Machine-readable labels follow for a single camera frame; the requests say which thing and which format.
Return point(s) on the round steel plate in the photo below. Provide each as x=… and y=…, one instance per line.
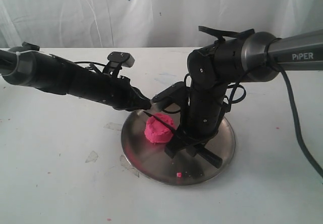
x=151, y=160

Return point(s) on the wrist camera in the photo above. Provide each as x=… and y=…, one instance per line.
x=123, y=58
x=175, y=94

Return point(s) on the pink object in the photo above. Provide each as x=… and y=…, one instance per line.
x=157, y=133

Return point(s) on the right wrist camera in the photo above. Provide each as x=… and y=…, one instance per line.
x=175, y=94

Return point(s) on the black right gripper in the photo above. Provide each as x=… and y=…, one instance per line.
x=199, y=120

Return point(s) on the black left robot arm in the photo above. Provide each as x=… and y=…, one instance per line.
x=26, y=66

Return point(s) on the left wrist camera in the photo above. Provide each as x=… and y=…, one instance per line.
x=123, y=58

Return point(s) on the black knife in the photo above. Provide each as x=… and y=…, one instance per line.
x=209, y=156

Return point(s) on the white backdrop curtain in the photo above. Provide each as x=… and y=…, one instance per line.
x=149, y=23

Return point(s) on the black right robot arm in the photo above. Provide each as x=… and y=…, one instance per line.
x=233, y=58

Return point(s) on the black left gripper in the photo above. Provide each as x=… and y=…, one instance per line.
x=121, y=95

